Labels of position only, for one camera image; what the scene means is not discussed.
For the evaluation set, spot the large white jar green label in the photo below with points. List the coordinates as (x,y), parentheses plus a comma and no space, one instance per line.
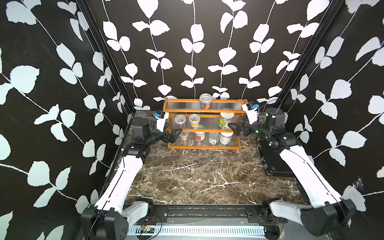
(225,119)

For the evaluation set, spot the small circuit board with wires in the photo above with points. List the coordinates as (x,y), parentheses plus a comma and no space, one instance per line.
(146,230)

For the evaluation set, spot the orange wooden three-tier shelf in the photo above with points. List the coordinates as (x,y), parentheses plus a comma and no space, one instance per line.
(209,121)

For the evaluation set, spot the clear seed jar orange contents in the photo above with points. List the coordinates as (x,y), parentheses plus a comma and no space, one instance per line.
(194,121)

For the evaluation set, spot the large white labelled jar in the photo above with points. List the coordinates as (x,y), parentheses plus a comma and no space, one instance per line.
(225,138)

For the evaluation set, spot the clear seed jar purple label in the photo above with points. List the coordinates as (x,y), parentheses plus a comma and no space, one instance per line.
(205,100)

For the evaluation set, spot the white slotted cable duct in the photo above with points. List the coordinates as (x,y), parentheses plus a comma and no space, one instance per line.
(203,231)

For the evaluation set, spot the small seed jar orange label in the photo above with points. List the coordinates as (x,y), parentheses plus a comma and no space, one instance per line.
(184,136)

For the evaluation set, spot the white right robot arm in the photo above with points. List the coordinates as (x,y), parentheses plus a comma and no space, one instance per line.
(327,211)

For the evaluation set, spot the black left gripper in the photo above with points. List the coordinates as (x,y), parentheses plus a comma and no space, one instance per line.
(171,139)

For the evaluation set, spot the black hard case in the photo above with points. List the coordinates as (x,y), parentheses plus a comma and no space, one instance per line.
(272,162)

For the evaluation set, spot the small metal pull-tab can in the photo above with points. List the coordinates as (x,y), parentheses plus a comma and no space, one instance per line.
(214,138)

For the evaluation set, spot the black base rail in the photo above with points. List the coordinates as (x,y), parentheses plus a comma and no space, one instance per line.
(251,213)

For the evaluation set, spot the red white labelled jar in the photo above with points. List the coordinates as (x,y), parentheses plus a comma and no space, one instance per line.
(199,136)

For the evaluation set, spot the clear seed jar dark contents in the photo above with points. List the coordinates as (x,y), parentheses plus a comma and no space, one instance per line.
(180,121)

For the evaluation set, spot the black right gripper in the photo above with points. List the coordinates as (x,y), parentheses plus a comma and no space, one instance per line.
(240,127)

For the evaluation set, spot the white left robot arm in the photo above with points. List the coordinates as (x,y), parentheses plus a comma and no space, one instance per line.
(107,219)

